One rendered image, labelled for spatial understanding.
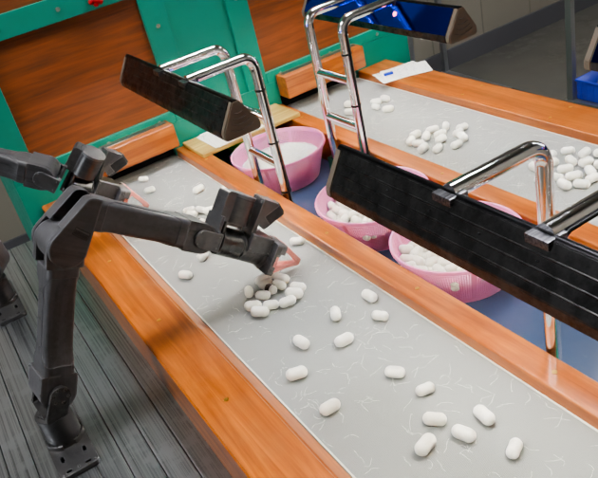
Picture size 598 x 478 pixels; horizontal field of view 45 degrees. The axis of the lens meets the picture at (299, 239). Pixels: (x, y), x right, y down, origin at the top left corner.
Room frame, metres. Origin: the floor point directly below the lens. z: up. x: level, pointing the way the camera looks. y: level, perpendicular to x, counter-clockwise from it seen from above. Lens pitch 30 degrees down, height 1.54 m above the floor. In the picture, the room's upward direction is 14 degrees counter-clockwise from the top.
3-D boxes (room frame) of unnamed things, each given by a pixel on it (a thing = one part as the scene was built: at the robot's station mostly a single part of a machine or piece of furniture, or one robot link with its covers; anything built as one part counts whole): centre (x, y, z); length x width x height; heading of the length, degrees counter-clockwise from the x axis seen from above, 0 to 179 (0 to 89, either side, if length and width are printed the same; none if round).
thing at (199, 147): (2.06, 0.08, 0.77); 0.33 x 0.15 x 0.01; 114
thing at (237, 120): (1.59, 0.18, 1.08); 0.62 x 0.08 x 0.07; 24
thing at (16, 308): (1.56, 0.74, 0.71); 0.20 x 0.07 x 0.08; 24
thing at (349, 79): (1.78, -0.26, 0.90); 0.20 x 0.19 x 0.45; 24
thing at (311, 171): (1.86, -0.01, 0.72); 0.27 x 0.27 x 0.10
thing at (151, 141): (1.96, 0.42, 0.83); 0.30 x 0.06 x 0.07; 114
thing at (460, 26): (1.82, -0.33, 1.08); 0.62 x 0.08 x 0.07; 24
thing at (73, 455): (1.01, 0.50, 0.71); 0.20 x 0.07 x 0.08; 24
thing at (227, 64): (1.62, 0.10, 0.90); 0.20 x 0.19 x 0.45; 24
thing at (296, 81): (2.25, -0.20, 0.83); 0.30 x 0.06 x 0.07; 114
